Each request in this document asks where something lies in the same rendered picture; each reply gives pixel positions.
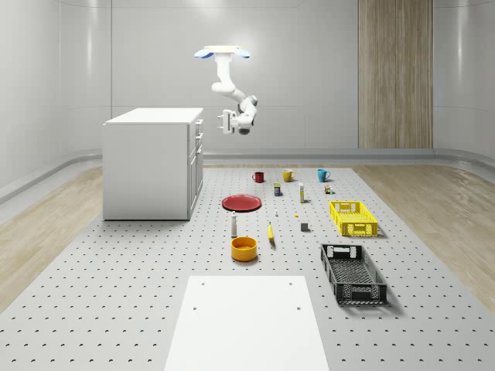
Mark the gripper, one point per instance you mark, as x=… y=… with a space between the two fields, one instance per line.
x=227 y=120

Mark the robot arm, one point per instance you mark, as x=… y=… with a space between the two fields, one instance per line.
x=223 y=79

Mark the red mug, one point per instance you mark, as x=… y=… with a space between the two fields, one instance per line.
x=258 y=178

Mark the yellow mug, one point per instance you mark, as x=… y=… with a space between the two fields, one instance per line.
x=287 y=175

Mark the red plate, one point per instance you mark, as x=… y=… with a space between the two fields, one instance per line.
x=241 y=203

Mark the white cabinet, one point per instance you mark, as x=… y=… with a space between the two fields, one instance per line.
x=149 y=166

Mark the white yellow carton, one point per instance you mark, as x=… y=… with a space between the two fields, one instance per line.
x=301 y=193

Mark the white bottle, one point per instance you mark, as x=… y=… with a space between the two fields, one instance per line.
x=234 y=227

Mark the blue mug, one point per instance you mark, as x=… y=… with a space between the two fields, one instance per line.
x=322 y=175

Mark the banana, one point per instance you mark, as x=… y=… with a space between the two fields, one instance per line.
x=271 y=233

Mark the puzzle cube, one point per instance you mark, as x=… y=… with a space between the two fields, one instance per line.
x=328 y=189

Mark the grey cube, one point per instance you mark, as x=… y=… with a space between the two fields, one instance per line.
x=304 y=227

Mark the yellow bowl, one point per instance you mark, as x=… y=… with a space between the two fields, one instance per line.
x=244 y=251

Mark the yellow basket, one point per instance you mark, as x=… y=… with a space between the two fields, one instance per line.
x=354 y=220

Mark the dark grey basket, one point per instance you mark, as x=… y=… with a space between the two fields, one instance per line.
x=356 y=278

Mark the white board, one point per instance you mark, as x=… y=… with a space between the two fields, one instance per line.
x=247 y=324

